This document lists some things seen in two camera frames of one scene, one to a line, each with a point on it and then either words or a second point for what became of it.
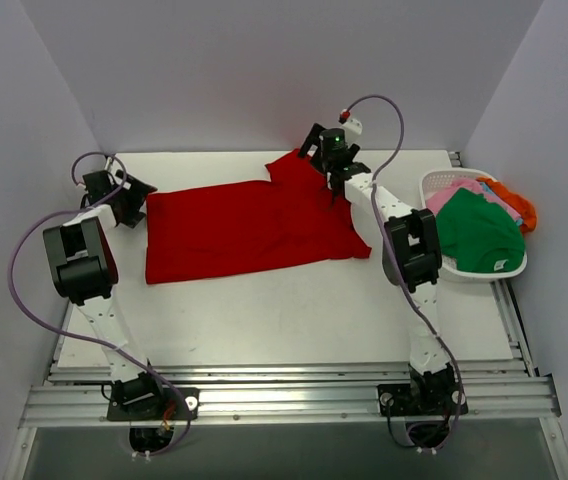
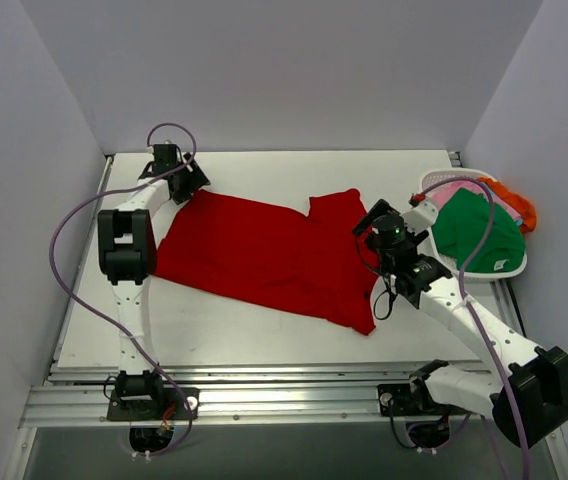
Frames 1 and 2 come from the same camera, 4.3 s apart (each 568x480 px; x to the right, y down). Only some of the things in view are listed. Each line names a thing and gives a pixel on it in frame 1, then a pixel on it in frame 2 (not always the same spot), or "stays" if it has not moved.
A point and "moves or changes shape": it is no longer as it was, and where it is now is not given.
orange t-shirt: x=515 y=201 stays
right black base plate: x=420 y=400 stays
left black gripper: x=131 y=198 -> x=190 y=179
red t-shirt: x=236 y=229 moves or changes shape
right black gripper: x=337 y=170 -> x=370 y=219
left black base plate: x=172 y=408 stays
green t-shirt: x=479 y=235 stays
